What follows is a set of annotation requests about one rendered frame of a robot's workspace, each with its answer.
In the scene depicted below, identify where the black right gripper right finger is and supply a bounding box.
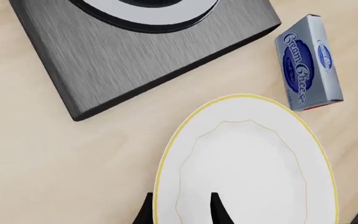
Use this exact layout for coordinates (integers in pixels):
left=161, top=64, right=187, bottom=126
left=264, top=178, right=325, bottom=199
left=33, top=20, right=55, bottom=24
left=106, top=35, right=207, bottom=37
left=210, top=192, right=237, bottom=224

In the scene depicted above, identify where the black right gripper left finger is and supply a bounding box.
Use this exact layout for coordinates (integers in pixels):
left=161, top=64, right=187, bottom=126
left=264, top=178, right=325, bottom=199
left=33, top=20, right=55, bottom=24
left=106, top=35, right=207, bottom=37
left=132, top=192, right=156, bottom=224

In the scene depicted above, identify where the white plate with yellow rim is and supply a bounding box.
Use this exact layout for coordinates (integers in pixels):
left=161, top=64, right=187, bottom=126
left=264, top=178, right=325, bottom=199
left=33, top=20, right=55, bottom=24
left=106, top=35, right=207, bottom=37
left=152, top=93, right=339, bottom=224

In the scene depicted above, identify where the flat dark grey stove plate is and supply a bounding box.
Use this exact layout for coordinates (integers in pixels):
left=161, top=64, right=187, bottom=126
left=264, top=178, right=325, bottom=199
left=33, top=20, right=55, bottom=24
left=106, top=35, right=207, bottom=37
left=7, top=0, right=282, bottom=122

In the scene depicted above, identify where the grey cream cheese box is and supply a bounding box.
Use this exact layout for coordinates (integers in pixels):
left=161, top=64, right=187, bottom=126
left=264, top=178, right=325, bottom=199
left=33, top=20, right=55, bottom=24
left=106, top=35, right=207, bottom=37
left=274, top=14, right=344, bottom=112

